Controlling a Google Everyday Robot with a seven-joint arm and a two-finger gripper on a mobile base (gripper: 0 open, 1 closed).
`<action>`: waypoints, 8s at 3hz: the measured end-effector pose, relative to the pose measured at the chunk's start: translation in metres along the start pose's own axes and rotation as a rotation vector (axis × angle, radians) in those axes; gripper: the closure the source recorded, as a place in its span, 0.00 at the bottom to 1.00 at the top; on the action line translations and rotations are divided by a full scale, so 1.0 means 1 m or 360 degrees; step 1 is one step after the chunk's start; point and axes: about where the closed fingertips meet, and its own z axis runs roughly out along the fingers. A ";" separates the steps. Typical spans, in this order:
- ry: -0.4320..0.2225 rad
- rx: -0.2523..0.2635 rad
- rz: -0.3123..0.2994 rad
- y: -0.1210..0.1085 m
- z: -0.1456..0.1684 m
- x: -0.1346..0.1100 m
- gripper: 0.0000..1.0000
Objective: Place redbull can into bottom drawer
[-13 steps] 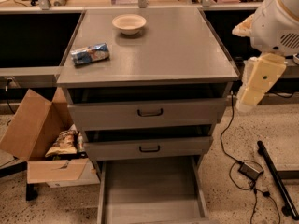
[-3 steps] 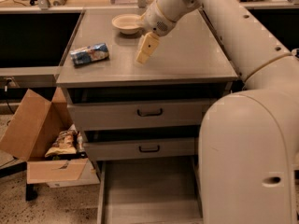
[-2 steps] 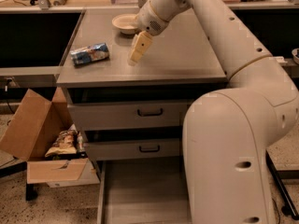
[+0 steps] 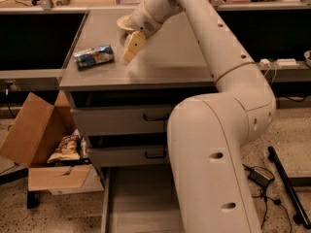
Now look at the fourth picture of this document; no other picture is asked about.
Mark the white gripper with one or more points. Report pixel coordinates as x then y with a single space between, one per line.
141 20

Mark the blue silver redbull can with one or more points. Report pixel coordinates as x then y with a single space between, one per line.
93 56

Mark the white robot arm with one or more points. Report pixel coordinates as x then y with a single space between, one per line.
206 132

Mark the grey drawer cabinet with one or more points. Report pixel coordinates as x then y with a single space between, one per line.
168 69

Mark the grey top drawer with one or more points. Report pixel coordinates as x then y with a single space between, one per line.
121 120

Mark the grey middle drawer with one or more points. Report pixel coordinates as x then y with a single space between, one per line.
128 156

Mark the grey open bottom drawer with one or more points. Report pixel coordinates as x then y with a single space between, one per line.
140 199

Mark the cream ceramic bowl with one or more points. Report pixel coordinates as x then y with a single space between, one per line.
124 23

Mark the small bottle in box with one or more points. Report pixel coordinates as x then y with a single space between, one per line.
83 149

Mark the snack chip bag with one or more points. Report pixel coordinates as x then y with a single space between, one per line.
67 150

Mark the white plug adapter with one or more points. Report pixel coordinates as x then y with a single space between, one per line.
264 62

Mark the brown cardboard box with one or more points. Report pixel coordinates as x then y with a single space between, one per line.
34 136

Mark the white power strip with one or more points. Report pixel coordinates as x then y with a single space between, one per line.
286 63

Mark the black power adapter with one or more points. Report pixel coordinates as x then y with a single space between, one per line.
260 178

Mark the black metal floor bar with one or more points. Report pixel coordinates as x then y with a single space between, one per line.
300 218

